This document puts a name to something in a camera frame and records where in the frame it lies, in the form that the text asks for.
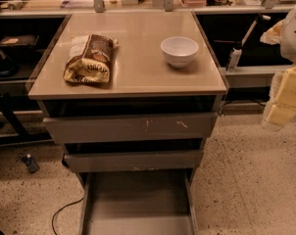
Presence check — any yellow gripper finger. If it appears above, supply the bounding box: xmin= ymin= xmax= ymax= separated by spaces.
xmin=262 ymin=65 xmax=296 ymax=131
xmin=260 ymin=20 xmax=283 ymax=45

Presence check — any brown chip bag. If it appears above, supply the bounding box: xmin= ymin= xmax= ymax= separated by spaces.
xmin=63 ymin=34 xmax=119 ymax=84

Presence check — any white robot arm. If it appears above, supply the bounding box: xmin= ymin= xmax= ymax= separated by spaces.
xmin=262 ymin=5 xmax=296 ymax=131

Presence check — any top drawer front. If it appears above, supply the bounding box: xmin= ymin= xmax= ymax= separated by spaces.
xmin=43 ymin=113 xmax=218 ymax=143

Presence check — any grey drawer cabinet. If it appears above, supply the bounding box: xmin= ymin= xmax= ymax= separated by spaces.
xmin=27 ymin=11 xmax=228 ymax=235

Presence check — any middle drawer front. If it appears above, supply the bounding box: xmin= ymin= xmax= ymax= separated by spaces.
xmin=65 ymin=150 xmax=203 ymax=172

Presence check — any open bottom drawer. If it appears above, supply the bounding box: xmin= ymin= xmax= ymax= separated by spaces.
xmin=78 ymin=169 xmax=197 ymax=235

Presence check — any white glue bottle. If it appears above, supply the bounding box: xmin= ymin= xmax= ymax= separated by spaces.
xmin=225 ymin=14 xmax=271 ymax=71

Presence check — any white ceramic bowl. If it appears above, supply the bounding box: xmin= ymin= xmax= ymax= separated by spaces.
xmin=161 ymin=36 xmax=199 ymax=69

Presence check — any small black floor device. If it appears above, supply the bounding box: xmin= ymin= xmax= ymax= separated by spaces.
xmin=22 ymin=154 xmax=40 ymax=173

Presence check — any black desk lamp base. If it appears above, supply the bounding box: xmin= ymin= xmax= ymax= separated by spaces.
xmin=0 ymin=49 xmax=19 ymax=77

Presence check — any black floor cable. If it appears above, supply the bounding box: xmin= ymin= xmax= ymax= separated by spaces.
xmin=51 ymin=197 xmax=85 ymax=235

